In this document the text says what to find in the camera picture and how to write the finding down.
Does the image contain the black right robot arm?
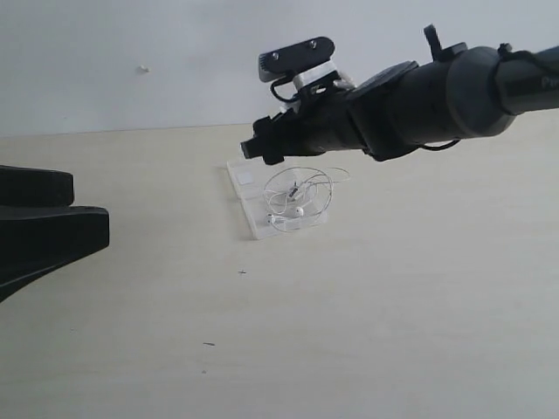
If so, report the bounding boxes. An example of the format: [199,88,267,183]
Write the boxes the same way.
[241,26,558,165]

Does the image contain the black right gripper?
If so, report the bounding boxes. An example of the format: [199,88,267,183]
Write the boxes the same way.
[240,87,370,165]

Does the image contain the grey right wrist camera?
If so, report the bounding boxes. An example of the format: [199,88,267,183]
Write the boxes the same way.
[258,37,335,83]

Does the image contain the white wired earphones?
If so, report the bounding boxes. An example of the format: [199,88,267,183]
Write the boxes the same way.
[263,165,353,234]

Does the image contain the clear plastic storage case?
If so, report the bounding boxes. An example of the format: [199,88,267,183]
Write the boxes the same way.
[226,160,334,240]

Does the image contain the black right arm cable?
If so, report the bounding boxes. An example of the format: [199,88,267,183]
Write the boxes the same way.
[269,78,298,104]

